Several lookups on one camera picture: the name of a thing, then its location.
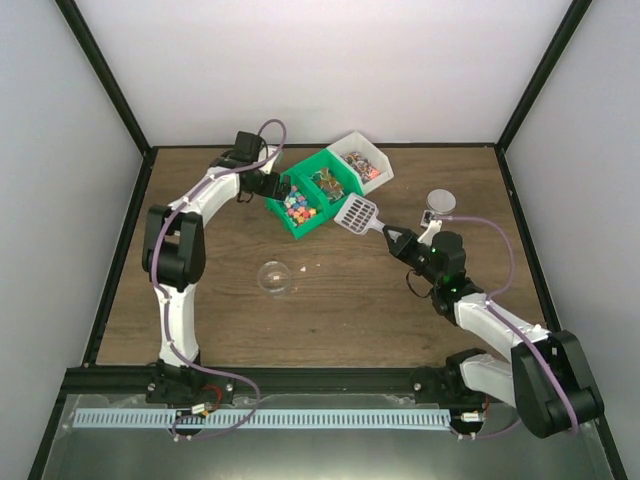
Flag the light blue slotted cable duct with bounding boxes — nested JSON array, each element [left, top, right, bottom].
[[72, 408, 451, 431]]

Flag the lilac slotted plastic scoop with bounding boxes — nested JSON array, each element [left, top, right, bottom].
[[334, 193, 385, 235]]

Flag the green bin candies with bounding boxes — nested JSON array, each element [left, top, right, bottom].
[[265, 170, 329, 239], [293, 149, 363, 218]]

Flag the clear plastic round container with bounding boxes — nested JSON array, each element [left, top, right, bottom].
[[257, 261, 293, 298]]

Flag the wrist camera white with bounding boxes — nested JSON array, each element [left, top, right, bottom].
[[418, 209, 442, 246], [266, 152, 283, 168]]

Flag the round grey metal lid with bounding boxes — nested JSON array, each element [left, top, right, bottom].
[[426, 189, 457, 215]]

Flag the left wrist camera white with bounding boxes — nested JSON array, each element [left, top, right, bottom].
[[266, 152, 283, 168]]

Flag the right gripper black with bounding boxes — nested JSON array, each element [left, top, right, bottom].
[[384, 227, 442, 288]]

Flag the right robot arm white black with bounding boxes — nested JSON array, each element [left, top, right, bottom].
[[381, 226, 604, 438]]

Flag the white bin striped candies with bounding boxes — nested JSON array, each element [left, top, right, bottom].
[[327, 131, 394, 196]]

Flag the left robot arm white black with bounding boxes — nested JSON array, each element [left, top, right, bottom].
[[141, 131, 291, 404]]

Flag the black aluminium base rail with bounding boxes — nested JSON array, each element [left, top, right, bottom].
[[59, 365, 601, 404]]

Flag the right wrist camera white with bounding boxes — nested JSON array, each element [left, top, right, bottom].
[[418, 209, 442, 246]]

